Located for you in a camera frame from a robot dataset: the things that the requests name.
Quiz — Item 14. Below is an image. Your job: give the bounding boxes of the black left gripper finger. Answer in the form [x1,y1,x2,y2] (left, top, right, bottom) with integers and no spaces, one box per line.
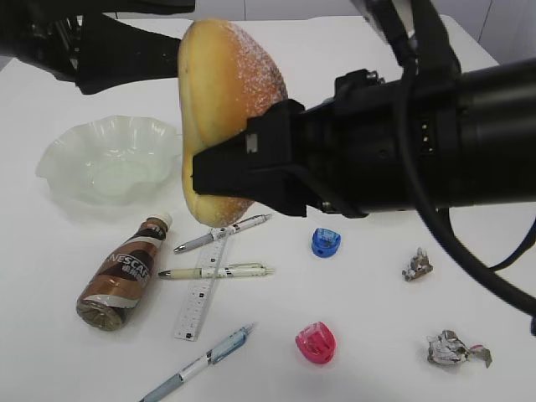
[75,14,181,95]

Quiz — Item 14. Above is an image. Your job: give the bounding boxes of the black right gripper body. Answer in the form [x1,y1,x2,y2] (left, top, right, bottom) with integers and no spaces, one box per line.
[247,70,461,218]

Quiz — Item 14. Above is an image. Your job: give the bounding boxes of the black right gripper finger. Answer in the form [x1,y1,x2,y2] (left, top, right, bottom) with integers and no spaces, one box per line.
[193,130,308,217]

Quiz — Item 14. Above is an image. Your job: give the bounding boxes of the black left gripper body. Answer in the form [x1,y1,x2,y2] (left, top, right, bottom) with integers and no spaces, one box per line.
[1,1,81,82]

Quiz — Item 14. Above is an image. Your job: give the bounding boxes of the sugared bread roll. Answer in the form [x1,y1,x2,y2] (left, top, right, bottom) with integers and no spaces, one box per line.
[178,19,288,228]

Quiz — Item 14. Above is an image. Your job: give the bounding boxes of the small paper ball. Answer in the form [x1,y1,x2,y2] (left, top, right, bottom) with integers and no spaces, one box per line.
[402,247,433,281]

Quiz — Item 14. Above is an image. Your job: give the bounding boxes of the large paper ball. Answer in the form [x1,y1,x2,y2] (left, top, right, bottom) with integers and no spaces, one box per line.
[426,330,493,369]

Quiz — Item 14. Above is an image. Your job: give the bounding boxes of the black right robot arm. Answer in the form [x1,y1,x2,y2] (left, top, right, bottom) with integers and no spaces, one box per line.
[193,1,535,218]

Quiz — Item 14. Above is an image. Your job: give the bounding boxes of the grey grip white pen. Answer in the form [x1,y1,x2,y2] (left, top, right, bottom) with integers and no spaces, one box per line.
[173,214,272,254]

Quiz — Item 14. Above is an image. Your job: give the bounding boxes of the blue pencil sharpener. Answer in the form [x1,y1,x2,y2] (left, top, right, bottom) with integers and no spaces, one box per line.
[311,228,342,258]

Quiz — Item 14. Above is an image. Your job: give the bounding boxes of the beige grip white pen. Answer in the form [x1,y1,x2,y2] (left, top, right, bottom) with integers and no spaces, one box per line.
[157,262,275,281]

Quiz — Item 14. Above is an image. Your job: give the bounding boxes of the translucent green wavy plate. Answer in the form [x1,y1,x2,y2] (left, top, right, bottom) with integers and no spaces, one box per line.
[35,116,183,206]

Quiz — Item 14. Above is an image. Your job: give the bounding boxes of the blue grey ballpoint pen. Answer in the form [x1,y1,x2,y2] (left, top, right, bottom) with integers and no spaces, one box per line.
[140,323,256,402]

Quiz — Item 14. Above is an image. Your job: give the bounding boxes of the pink pencil sharpener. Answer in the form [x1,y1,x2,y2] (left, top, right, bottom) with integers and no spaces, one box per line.
[295,322,337,365]

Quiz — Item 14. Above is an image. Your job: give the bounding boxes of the clear plastic ruler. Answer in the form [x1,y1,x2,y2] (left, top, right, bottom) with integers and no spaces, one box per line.
[173,236,229,342]

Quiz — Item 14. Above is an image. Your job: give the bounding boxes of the brown Nescafe coffee bottle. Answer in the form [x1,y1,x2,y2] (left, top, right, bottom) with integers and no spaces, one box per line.
[75,212,173,332]

